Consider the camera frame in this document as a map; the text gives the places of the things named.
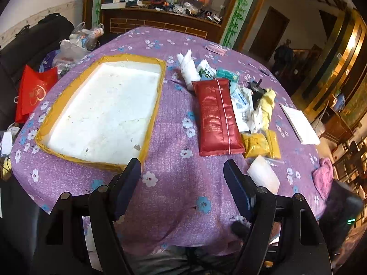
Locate white paper stack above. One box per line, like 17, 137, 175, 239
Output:
279, 104, 320, 145

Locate wide yellow packet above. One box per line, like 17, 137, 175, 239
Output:
241, 132, 270, 159

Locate white blue gauze packets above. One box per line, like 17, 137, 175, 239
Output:
231, 85, 254, 132

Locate narrow yellow packet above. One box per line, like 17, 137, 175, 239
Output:
265, 129, 281, 160

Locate green white packet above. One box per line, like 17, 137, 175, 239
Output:
198, 59, 217, 79

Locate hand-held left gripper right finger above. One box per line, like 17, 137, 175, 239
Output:
223, 159, 333, 275

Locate black sofa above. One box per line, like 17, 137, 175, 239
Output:
0, 13, 75, 121

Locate red shopping bag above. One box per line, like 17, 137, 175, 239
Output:
15, 65, 58, 124

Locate white plastic bag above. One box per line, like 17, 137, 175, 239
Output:
53, 38, 92, 69

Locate pink towel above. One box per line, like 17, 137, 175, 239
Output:
312, 157, 334, 200

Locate pink face mask pack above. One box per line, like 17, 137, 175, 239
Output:
205, 43, 227, 56

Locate person's grey trousers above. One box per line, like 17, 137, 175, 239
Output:
126, 245, 247, 275

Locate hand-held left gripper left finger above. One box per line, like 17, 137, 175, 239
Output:
33, 158, 142, 275

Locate white device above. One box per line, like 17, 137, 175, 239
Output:
0, 130, 13, 157

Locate black clip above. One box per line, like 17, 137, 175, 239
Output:
249, 79, 264, 101

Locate dark cloth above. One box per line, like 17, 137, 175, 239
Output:
274, 38, 294, 69

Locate white foam box yellow tape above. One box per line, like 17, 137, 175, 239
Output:
35, 54, 167, 172

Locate black pen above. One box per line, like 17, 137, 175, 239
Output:
248, 63, 270, 75

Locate white towel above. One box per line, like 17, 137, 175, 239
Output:
176, 49, 201, 91

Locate red tissue pack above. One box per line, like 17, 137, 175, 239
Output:
192, 78, 246, 157

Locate purple floral tablecloth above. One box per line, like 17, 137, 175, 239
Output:
11, 26, 334, 257

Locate yellow cloth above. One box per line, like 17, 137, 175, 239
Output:
252, 89, 277, 129

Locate wooden cabinet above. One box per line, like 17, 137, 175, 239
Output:
83, 0, 273, 49

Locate teal packet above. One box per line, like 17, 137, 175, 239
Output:
215, 68, 240, 92

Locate brown wooden door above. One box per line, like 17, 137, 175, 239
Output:
249, 6, 290, 61

